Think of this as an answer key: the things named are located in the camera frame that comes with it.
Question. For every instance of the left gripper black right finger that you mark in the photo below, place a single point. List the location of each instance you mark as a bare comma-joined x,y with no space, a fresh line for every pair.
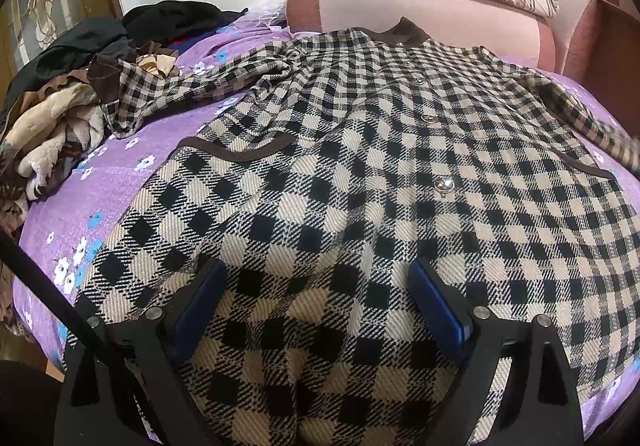
514,385

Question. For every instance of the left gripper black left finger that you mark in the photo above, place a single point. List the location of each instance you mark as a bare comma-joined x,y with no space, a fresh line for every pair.
138,397

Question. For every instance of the clear plastic bag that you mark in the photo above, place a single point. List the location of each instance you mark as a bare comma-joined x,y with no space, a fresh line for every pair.
271,13

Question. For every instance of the black garment pile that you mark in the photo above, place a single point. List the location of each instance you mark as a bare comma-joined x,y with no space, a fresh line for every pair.
164,22

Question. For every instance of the pink upholstered headboard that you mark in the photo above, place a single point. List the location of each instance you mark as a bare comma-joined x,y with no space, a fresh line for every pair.
595,42

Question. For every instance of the black beige checkered coat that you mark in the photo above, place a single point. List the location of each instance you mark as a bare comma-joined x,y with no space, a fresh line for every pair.
360,225

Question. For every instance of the beige brown clothes pile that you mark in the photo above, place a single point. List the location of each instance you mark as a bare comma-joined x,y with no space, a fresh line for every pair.
46,135

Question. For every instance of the purple floral bed sheet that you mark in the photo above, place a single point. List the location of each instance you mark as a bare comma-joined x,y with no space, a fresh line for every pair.
90,185

